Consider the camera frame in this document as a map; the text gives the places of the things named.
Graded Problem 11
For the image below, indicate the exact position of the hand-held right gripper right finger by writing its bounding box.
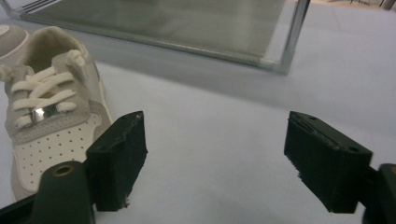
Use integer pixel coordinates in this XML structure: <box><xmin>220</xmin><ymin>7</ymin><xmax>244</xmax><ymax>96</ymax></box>
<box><xmin>283</xmin><ymin>110</ymin><xmax>396</xmax><ymax>224</ymax></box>

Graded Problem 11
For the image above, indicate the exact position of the white and grey laced sneaker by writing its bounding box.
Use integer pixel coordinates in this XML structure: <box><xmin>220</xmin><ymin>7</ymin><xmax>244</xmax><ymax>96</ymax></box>
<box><xmin>0</xmin><ymin>25</ymin><xmax>114</xmax><ymax>203</ymax></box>

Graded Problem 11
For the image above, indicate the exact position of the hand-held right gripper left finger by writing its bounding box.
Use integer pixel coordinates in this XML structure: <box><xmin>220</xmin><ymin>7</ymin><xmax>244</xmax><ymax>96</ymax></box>
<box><xmin>31</xmin><ymin>110</ymin><xmax>149</xmax><ymax>224</ymax></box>

